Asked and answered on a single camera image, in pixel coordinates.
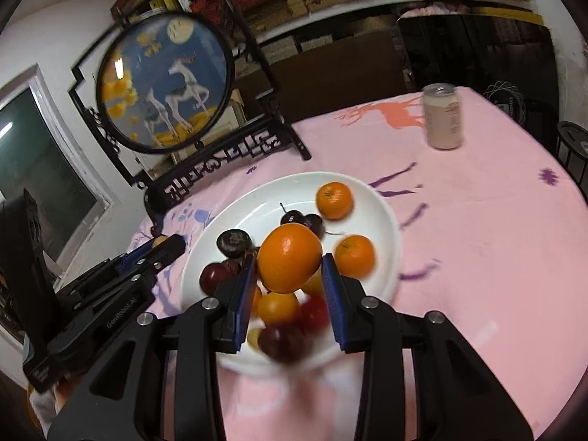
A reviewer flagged small orange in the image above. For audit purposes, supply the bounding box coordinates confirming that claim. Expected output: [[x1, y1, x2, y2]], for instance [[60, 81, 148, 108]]
[[250, 286, 263, 318]]

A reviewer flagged dark red plum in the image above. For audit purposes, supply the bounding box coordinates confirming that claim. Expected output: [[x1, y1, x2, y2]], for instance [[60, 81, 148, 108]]
[[199, 263, 234, 296], [258, 326, 313, 364]]

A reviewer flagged yellow longan fruit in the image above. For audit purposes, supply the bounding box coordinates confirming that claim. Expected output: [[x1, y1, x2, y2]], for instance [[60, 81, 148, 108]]
[[246, 327, 263, 351]]

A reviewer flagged mandarin orange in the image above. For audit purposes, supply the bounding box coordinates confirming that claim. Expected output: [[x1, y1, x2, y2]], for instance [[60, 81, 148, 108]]
[[334, 235, 376, 279], [316, 181, 354, 221], [257, 223, 323, 294]]

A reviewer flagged person's left hand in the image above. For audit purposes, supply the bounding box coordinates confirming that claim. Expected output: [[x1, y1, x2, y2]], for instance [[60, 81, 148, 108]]
[[54, 374, 85, 413]]

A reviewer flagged red cherry tomato lower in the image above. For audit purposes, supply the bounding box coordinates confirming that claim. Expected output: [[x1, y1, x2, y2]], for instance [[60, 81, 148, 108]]
[[296, 295, 330, 334]]

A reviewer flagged orange cherry tomato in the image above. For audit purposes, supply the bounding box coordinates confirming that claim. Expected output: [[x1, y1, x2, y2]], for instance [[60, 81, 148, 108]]
[[256, 292, 300, 327]]

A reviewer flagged yellow plum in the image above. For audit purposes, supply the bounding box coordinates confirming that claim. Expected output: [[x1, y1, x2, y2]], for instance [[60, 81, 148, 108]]
[[301, 269, 324, 297]]

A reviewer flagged dark water chestnut top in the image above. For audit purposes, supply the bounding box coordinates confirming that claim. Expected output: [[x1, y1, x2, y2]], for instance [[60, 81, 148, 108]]
[[216, 229, 253, 259]]

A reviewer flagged dark cherry left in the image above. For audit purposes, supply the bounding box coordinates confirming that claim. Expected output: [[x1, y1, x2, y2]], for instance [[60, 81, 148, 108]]
[[280, 204, 304, 225]]

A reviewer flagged dark cherry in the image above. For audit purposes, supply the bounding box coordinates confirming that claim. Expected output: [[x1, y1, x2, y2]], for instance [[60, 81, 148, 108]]
[[302, 213, 325, 239], [280, 204, 304, 225]]

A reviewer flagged dark cherry right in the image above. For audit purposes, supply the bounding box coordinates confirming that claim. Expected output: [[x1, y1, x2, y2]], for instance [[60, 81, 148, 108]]
[[302, 213, 325, 239]]

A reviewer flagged white framed window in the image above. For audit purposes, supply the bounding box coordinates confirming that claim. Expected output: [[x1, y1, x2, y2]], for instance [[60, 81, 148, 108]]
[[1, 65, 112, 284]]

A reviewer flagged round deer embroidery screen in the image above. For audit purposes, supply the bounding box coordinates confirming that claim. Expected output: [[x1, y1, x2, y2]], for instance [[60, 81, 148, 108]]
[[69, 0, 311, 237]]

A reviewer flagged pink printed tablecloth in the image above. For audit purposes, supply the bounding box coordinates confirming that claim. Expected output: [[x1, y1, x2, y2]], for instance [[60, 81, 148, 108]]
[[125, 86, 584, 441]]

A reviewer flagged pink beverage can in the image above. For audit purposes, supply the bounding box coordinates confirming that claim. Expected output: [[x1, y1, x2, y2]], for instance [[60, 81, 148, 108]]
[[422, 83, 463, 150]]

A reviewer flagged black stool right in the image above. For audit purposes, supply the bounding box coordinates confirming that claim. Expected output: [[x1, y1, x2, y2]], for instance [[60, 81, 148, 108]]
[[556, 121, 588, 190]]

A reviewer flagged black chair back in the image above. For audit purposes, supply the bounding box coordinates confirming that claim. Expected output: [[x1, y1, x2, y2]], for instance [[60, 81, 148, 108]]
[[398, 14, 559, 146]]

